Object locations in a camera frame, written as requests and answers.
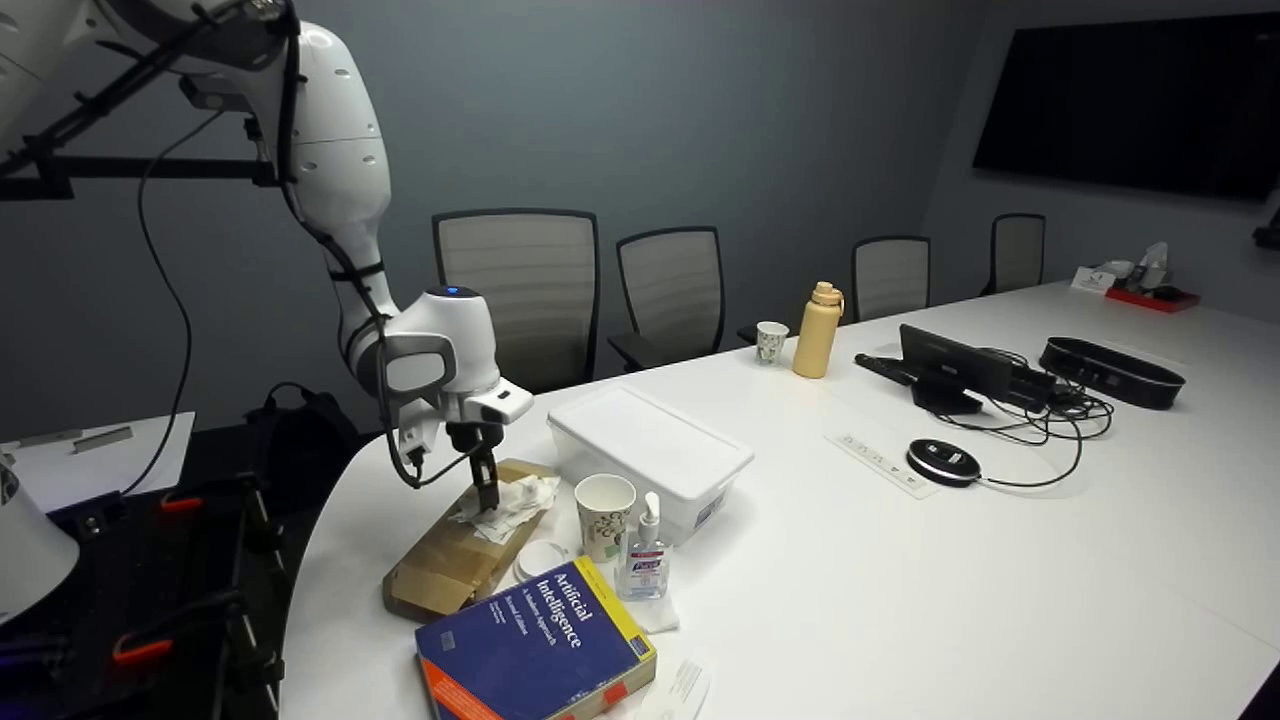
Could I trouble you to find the black video bar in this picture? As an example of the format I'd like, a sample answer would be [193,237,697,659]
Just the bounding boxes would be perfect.
[1040,335,1185,409]

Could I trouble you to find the black camera mount boom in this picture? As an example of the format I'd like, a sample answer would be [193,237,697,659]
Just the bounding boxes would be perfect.
[0,0,296,199]

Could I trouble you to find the orange black clamp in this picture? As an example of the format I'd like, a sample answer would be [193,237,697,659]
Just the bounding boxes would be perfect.
[155,494,210,517]
[114,632,175,668]

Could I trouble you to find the red tray with items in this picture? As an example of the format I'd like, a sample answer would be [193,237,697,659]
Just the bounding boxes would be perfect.
[1106,239,1198,313]

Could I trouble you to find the black round speakerphone puck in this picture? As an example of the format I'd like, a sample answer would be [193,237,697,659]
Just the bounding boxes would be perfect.
[906,440,981,488]

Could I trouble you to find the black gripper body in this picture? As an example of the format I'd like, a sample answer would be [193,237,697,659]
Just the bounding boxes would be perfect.
[447,415,506,458]

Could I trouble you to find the black tablet console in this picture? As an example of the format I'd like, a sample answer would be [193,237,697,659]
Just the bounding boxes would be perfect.
[857,326,1083,415]

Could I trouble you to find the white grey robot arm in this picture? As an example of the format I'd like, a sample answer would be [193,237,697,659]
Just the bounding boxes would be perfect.
[0,0,532,511]

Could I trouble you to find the black wall monitor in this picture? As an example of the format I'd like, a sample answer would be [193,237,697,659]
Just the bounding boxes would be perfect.
[973,14,1280,199]

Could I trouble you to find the white patterned mug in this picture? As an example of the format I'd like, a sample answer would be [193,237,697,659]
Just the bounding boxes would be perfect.
[572,471,635,564]

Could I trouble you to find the white plastic lidded bin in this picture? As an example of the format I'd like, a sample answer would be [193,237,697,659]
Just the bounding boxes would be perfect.
[550,392,754,546]

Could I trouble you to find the small sanitizer bottle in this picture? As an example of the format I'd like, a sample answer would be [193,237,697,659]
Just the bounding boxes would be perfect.
[615,494,667,600]

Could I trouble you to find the grey mesh office chair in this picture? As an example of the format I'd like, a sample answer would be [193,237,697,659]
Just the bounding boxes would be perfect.
[614,223,724,368]
[993,214,1048,293]
[851,237,933,321]
[434,208,602,392]

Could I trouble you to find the tan water bottle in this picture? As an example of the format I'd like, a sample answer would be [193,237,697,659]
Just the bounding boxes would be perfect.
[794,280,844,381]

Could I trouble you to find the white name placard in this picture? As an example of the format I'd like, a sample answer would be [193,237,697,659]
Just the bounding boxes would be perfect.
[1072,267,1115,298]

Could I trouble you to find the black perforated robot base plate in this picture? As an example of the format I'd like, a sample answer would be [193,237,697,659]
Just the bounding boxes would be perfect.
[0,485,282,720]

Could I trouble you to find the small white cup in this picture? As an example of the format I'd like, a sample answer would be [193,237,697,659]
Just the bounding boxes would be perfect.
[755,321,790,365]

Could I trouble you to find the brown cardboard box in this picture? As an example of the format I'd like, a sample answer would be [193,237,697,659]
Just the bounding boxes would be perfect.
[386,462,560,626]

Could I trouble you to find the blue orange textbook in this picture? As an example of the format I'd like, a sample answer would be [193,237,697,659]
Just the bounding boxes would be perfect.
[416,559,657,720]

